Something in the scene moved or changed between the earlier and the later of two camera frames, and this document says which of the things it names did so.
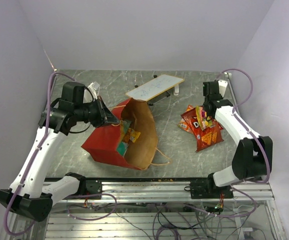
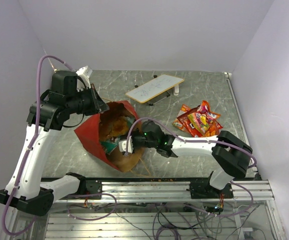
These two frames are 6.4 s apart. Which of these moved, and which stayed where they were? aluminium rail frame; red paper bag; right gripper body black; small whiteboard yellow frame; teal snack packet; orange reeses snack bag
Moved: teal snack packet; red paper bag; right gripper body black; orange reeses snack bag
Stayed: aluminium rail frame; small whiteboard yellow frame
